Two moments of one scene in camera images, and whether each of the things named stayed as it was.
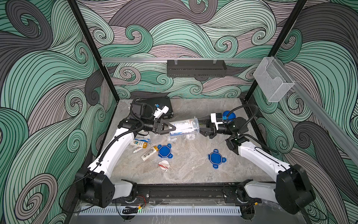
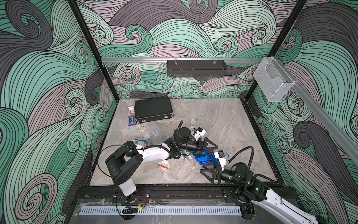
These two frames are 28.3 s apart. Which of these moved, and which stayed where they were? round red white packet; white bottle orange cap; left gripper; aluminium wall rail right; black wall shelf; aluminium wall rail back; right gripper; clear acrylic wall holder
Moved: left gripper; right gripper
Stayed: clear acrylic wall holder; aluminium wall rail right; round red white packet; aluminium wall rail back; black wall shelf; white bottle orange cap
